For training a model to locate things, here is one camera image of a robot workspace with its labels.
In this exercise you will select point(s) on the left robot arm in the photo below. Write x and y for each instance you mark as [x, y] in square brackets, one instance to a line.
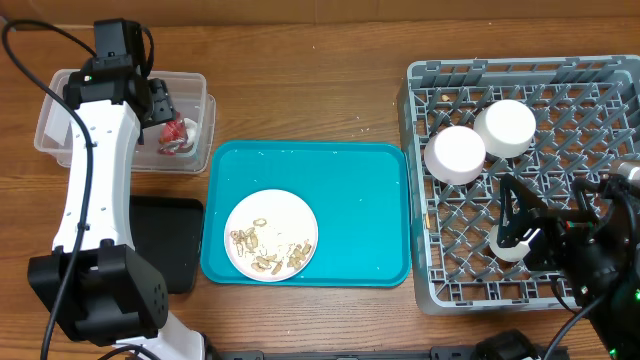
[94, 283]

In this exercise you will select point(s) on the white plate with food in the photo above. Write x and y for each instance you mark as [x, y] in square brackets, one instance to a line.
[271, 235]

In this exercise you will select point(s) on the black plastic tray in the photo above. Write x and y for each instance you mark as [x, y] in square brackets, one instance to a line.
[167, 232]

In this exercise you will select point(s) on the clear plastic storage bin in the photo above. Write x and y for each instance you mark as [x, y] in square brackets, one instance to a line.
[188, 92]

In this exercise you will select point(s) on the white paper cup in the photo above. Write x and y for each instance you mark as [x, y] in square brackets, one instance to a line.
[513, 254]

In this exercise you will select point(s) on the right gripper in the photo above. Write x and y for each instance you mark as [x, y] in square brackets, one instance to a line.
[542, 238]

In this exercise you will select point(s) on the pink bowl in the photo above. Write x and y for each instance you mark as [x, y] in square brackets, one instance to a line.
[455, 156]

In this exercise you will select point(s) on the red snack wrapper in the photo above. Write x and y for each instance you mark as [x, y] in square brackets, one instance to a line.
[174, 137]

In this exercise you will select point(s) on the white tissue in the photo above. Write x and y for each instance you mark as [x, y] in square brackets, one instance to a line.
[190, 132]

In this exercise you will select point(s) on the teal serving tray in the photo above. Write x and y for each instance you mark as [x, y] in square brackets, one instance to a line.
[358, 193]

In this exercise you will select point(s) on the white bowl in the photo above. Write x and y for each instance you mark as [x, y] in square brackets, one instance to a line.
[506, 127]

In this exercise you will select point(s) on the grey dishwasher rack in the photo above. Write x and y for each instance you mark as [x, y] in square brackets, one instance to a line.
[587, 115]

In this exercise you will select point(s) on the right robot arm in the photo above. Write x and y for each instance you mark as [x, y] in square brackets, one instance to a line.
[608, 297]

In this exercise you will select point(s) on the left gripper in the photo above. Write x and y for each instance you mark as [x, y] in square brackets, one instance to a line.
[164, 109]

